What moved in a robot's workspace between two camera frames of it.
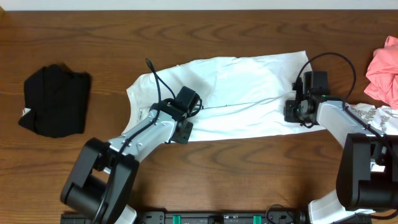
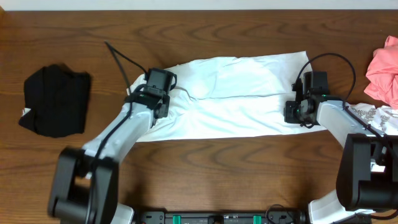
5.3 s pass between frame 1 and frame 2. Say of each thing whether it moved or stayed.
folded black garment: stayed
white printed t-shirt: stayed
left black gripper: moved
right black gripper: stayed
